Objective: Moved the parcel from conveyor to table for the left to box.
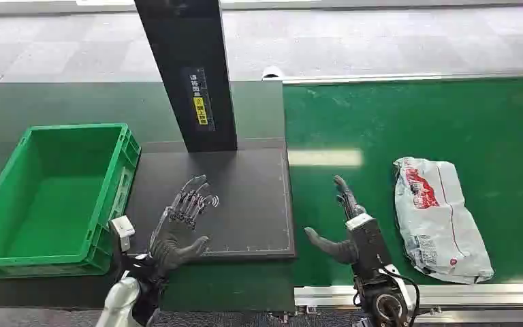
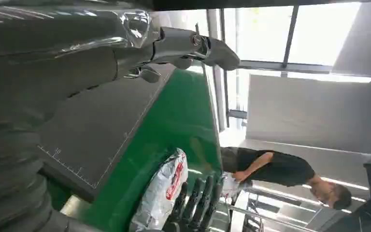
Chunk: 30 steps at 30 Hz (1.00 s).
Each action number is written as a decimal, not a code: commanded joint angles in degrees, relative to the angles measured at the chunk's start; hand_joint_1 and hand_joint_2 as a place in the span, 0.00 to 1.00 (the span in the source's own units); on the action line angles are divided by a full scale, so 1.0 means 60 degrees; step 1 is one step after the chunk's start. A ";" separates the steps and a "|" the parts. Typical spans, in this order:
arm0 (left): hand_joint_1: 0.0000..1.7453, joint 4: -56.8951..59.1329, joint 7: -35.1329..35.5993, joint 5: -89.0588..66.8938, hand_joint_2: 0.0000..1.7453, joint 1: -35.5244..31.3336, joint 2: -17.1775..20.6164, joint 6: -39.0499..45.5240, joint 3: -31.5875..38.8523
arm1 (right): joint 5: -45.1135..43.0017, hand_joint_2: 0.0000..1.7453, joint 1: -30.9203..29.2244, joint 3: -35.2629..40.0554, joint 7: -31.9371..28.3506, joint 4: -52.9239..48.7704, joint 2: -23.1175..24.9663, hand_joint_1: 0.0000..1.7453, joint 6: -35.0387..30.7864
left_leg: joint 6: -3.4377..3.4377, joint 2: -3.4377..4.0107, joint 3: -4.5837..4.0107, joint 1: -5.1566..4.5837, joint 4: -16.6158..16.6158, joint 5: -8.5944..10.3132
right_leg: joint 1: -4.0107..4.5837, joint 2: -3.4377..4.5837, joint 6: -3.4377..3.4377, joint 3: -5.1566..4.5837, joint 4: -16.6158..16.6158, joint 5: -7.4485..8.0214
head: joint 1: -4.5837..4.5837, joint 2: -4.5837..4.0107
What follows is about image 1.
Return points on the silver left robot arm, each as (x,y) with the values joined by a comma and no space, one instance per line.
(124,298)

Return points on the yellow and black warning label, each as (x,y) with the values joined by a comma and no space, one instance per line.
(199,101)

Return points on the wide silver conveyor frame rail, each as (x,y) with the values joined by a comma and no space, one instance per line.
(469,298)

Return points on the thin silver conveyor frame rail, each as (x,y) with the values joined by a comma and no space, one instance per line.
(415,76)

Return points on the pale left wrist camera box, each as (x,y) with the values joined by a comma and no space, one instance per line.
(122,231)

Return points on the white parcel bag red print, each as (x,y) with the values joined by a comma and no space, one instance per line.
(437,221)

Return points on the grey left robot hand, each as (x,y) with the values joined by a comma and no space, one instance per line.
(176,241)

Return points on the green plastic crate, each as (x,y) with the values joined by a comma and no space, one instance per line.
(49,203)

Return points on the green conveyor belt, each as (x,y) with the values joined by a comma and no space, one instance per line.
(424,122)

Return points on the black scanner base plate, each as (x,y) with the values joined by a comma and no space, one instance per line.
(252,203)

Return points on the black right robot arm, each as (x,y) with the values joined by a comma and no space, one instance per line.
(385,300)

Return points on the white conveyor roller end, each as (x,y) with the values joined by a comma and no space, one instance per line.
(272,72)

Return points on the black scanner column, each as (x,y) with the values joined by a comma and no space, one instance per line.
(185,54)

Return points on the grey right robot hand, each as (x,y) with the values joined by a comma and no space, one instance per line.
(369,246)

